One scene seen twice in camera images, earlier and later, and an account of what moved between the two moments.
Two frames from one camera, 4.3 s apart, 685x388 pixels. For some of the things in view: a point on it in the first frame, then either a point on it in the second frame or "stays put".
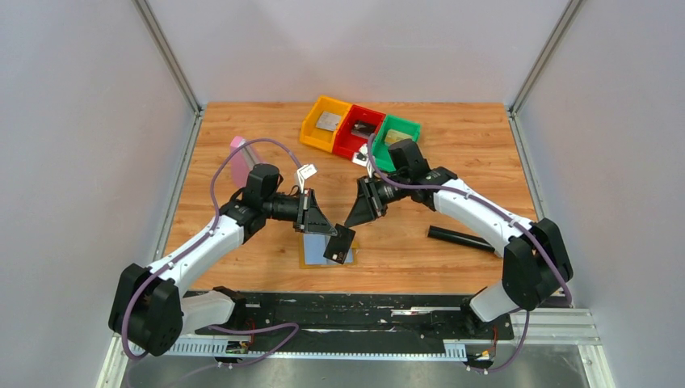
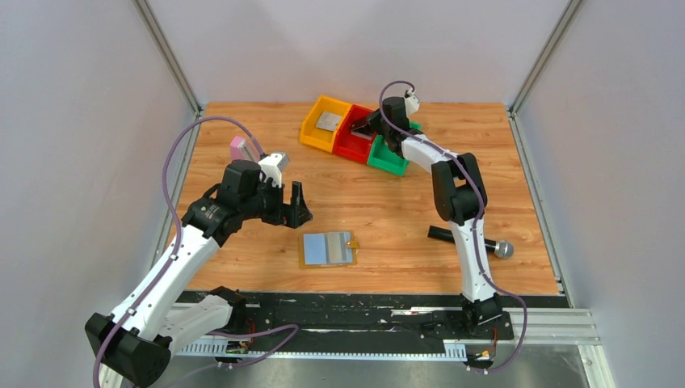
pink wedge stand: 242,162 stays put
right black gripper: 369,197 to 376,124
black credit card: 338,246 to 363,131
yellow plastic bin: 321,122 stays put
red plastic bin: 346,143 stays put
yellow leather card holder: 313,248 stays put
